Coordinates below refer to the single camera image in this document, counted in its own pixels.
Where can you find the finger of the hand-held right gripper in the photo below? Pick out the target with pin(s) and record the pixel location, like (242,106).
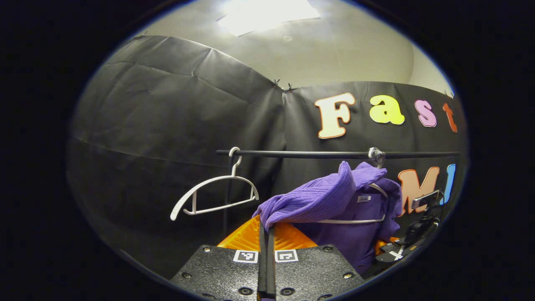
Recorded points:
(395,251)

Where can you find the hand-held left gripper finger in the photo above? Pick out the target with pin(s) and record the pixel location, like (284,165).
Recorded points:
(271,271)
(262,267)

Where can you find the purple ribbed shirt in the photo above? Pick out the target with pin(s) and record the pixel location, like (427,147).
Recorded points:
(322,200)

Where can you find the white hanger with metal hook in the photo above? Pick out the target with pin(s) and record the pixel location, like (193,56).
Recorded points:
(355,221)

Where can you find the empty white clothes hanger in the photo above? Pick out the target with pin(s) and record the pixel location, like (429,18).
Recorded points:
(217,207)

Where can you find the black clothes rack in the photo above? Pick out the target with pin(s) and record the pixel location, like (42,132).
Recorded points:
(301,154)

